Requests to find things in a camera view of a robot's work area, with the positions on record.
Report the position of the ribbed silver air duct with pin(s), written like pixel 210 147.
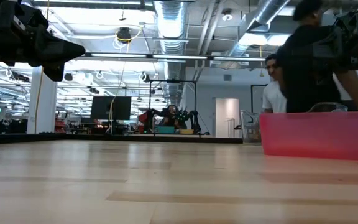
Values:
pixel 171 25

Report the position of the clear plastic bin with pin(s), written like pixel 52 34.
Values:
pixel 249 126

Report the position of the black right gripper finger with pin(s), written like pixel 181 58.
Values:
pixel 325 46

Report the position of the smooth silver air duct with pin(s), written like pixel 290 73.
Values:
pixel 269 9

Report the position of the white pillar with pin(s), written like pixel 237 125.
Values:
pixel 47 105

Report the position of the black table frame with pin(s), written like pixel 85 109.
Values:
pixel 222 140

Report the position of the black ceiling camera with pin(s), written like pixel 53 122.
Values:
pixel 124 34

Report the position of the black rectangular frame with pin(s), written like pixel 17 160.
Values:
pixel 172 81
pixel 255 85

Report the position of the background black robot arm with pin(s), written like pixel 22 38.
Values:
pixel 191 118
pixel 149 116

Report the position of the long LED light bar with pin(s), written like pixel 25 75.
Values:
pixel 179 57

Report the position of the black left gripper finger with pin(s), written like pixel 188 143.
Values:
pixel 61 49
pixel 56 71

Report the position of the person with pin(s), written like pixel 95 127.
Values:
pixel 171 115
pixel 309 77
pixel 273 96

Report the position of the teal box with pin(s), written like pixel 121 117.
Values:
pixel 166 130

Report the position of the white door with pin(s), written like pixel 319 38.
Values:
pixel 227 115

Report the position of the pink plastic bin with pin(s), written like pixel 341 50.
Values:
pixel 315 137

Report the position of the black monitor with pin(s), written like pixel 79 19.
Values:
pixel 110 107

